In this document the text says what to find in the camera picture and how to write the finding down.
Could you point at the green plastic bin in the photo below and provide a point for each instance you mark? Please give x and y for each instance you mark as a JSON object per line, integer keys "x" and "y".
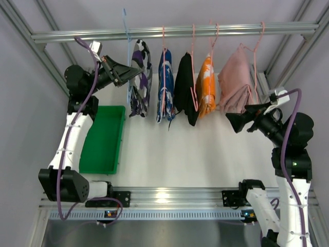
{"x": 101, "y": 150}

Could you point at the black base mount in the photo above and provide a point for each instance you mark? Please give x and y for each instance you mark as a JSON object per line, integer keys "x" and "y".
{"x": 124, "y": 197}
{"x": 234, "y": 199}

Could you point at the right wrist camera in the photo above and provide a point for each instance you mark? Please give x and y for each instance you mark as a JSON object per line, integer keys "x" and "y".
{"x": 277, "y": 97}

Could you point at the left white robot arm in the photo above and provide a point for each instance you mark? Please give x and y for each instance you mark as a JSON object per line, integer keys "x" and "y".
{"x": 62, "y": 181}

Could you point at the front aluminium rail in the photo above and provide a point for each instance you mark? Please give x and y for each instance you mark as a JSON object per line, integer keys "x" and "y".
{"x": 178, "y": 198}

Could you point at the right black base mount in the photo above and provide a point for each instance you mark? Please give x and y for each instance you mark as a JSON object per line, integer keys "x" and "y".
{"x": 234, "y": 199}

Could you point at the pink hanger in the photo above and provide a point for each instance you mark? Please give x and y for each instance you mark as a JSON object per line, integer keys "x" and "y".
{"x": 163, "y": 70}
{"x": 254, "y": 51}
{"x": 193, "y": 88}
{"x": 212, "y": 44}

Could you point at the orange white trousers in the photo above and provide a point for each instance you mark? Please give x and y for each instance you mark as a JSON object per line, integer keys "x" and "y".
{"x": 205, "y": 88}

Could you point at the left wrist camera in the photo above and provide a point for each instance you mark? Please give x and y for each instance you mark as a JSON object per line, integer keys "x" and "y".
{"x": 96, "y": 47}

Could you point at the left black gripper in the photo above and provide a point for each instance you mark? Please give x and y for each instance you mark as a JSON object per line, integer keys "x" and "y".
{"x": 111, "y": 71}

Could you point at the pink trousers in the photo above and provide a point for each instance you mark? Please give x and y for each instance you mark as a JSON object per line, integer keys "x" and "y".
{"x": 235, "y": 83}

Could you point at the slotted cable duct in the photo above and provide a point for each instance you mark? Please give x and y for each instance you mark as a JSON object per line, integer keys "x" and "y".
{"x": 162, "y": 214}

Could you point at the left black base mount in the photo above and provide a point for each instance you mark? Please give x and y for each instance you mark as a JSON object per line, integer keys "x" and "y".
{"x": 124, "y": 197}

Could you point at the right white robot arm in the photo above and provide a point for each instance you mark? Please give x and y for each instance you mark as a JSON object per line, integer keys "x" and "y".
{"x": 293, "y": 172}

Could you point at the black trousers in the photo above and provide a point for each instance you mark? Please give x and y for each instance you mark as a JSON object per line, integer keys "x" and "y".
{"x": 183, "y": 99}

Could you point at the purple camouflage trousers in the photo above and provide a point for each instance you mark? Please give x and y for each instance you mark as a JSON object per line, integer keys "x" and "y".
{"x": 140, "y": 86}

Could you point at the blue patterned trousers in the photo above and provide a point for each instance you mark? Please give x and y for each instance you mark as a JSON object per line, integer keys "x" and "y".
{"x": 169, "y": 111}

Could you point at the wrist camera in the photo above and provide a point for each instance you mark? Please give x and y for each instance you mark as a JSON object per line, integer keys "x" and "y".
{"x": 277, "y": 97}
{"x": 96, "y": 47}

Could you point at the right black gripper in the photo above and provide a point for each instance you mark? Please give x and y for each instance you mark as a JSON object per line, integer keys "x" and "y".
{"x": 256, "y": 117}

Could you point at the aluminium hanging rail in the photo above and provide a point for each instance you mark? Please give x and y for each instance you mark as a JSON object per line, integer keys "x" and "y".
{"x": 177, "y": 32}

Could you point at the light blue hanger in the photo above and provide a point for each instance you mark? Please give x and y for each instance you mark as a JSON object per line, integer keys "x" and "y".
{"x": 127, "y": 38}

